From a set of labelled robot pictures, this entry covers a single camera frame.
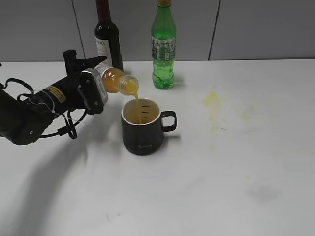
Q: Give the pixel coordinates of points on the dark red wine bottle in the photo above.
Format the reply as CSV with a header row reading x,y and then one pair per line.
x,y
107,36

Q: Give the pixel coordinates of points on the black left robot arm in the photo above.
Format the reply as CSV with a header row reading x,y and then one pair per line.
x,y
27,115

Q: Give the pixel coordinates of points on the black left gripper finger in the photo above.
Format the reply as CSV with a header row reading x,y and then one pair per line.
x,y
83,64

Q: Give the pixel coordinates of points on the black mug white inside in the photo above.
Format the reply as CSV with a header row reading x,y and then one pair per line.
x,y
144,124

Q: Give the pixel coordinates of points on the green plastic soda bottle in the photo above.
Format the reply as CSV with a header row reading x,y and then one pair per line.
x,y
163,45

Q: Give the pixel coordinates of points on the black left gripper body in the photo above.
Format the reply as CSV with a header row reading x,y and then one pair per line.
x,y
70,83

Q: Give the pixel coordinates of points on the NFC orange juice bottle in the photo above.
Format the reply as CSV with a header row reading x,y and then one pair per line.
x,y
116,80

